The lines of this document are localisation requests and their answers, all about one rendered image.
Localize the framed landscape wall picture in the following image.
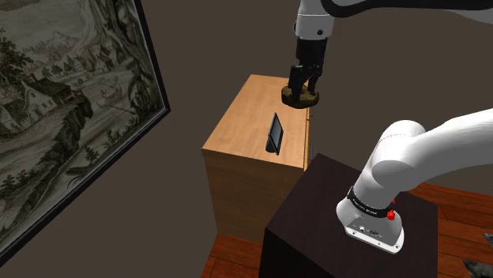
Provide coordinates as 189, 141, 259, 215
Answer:
0, 0, 171, 267

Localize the brown round bread loaf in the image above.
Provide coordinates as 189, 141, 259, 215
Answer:
280, 84, 320, 110

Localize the wooden chest of drawers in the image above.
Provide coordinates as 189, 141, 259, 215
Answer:
201, 73, 312, 245

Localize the dark robot stand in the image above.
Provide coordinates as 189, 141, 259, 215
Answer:
258, 152, 439, 278

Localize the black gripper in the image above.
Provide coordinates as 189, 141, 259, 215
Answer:
288, 37, 329, 105

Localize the black tablet on stand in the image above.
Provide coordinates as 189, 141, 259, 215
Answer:
265, 112, 284, 156

